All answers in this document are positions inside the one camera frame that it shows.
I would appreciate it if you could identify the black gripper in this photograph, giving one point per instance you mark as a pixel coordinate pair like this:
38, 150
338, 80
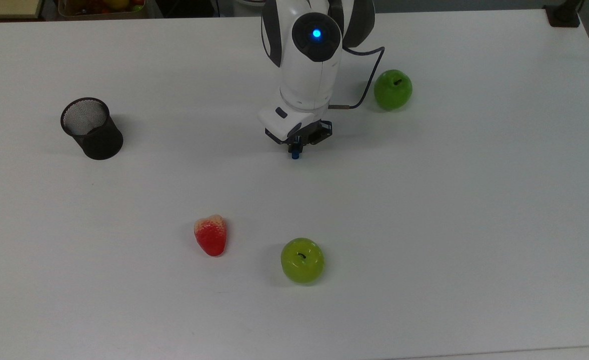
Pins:
319, 132

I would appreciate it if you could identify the white marker with blue cap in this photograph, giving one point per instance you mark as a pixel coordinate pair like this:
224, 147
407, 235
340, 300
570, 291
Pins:
295, 155

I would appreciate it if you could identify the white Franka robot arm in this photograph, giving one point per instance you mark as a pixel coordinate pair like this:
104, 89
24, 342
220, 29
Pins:
307, 75

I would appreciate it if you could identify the bright green toy apple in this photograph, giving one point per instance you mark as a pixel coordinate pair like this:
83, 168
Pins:
393, 92

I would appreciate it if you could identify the yellowish green toy apple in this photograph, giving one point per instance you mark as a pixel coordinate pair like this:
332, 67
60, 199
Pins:
302, 262

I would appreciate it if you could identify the red toy strawberry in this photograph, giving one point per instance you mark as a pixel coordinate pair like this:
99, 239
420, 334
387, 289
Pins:
211, 237

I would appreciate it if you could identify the black mesh pen cup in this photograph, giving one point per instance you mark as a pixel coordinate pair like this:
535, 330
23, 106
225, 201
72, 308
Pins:
99, 142

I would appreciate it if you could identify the box of toy fruit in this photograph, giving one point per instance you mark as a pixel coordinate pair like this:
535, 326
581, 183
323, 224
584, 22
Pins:
99, 9

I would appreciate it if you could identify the black stand base clamp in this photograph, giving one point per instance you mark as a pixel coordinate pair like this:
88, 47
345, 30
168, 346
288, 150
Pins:
564, 15

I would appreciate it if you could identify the light wooden board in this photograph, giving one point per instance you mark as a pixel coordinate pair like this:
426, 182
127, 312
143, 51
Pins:
4, 7

